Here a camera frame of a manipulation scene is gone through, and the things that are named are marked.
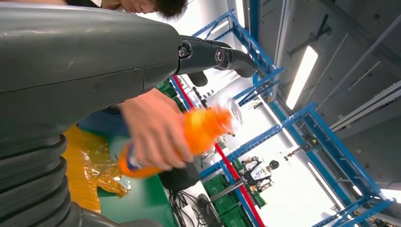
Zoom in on orange detergent bottle clear cap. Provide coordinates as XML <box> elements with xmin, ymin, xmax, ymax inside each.
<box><xmin>117</xmin><ymin>97</ymin><xmax>244</xmax><ymax>179</ymax></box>

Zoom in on green table mat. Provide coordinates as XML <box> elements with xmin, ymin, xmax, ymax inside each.
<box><xmin>97</xmin><ymin>175</ymin><xmax>179</xmax><ymax>227</ymax></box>

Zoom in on yellow taped plastic sheet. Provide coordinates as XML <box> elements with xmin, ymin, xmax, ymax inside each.
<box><xmin>61</xmin><ymin>124</ymin><xmax>132</xmax><ymax>214</ymax></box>

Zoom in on background humanoid robot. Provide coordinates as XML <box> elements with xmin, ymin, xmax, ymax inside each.
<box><xmin>240</xmin><ymin>156</ymin><xmax>280</xmax><ymax>193</ymax></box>

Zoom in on long ceiling light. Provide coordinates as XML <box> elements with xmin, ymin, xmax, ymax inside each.
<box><xmin>286</xmin><ymin>45</ymin><xmax>319</xmax><ymax>110</ymax></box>
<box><xmin>380</xmin><ymin>188</ymin><xmax>401</xmax><ymax>204</ymax></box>

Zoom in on black coiled cables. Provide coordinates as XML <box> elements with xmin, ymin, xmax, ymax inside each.
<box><xmin>168</xmin><ymin>189</ymin><xmax>209</xmax><ymax>227</ymax></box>

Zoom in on grey metal post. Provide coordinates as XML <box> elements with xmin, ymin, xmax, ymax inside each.
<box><xmin>209</xmin><ymin>180</ymin><xmax>245</xmax><ymax>202</ymax></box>

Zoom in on blue metal gantry frame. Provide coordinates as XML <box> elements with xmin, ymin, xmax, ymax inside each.
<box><xmin>200</xmin><ymin>103</ymin><xmax>396</xmax><ymax>227</ymax></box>
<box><xmin>190</xmin><ymin>9</ymin><xmax>286</xmax><ymax>107</ymax></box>

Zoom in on grey ceiling rail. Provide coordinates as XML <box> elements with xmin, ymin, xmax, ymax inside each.
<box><xmin>329</xmin><ymin>79</ymin><xmax>401</xmax><ymax>132</ymax></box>

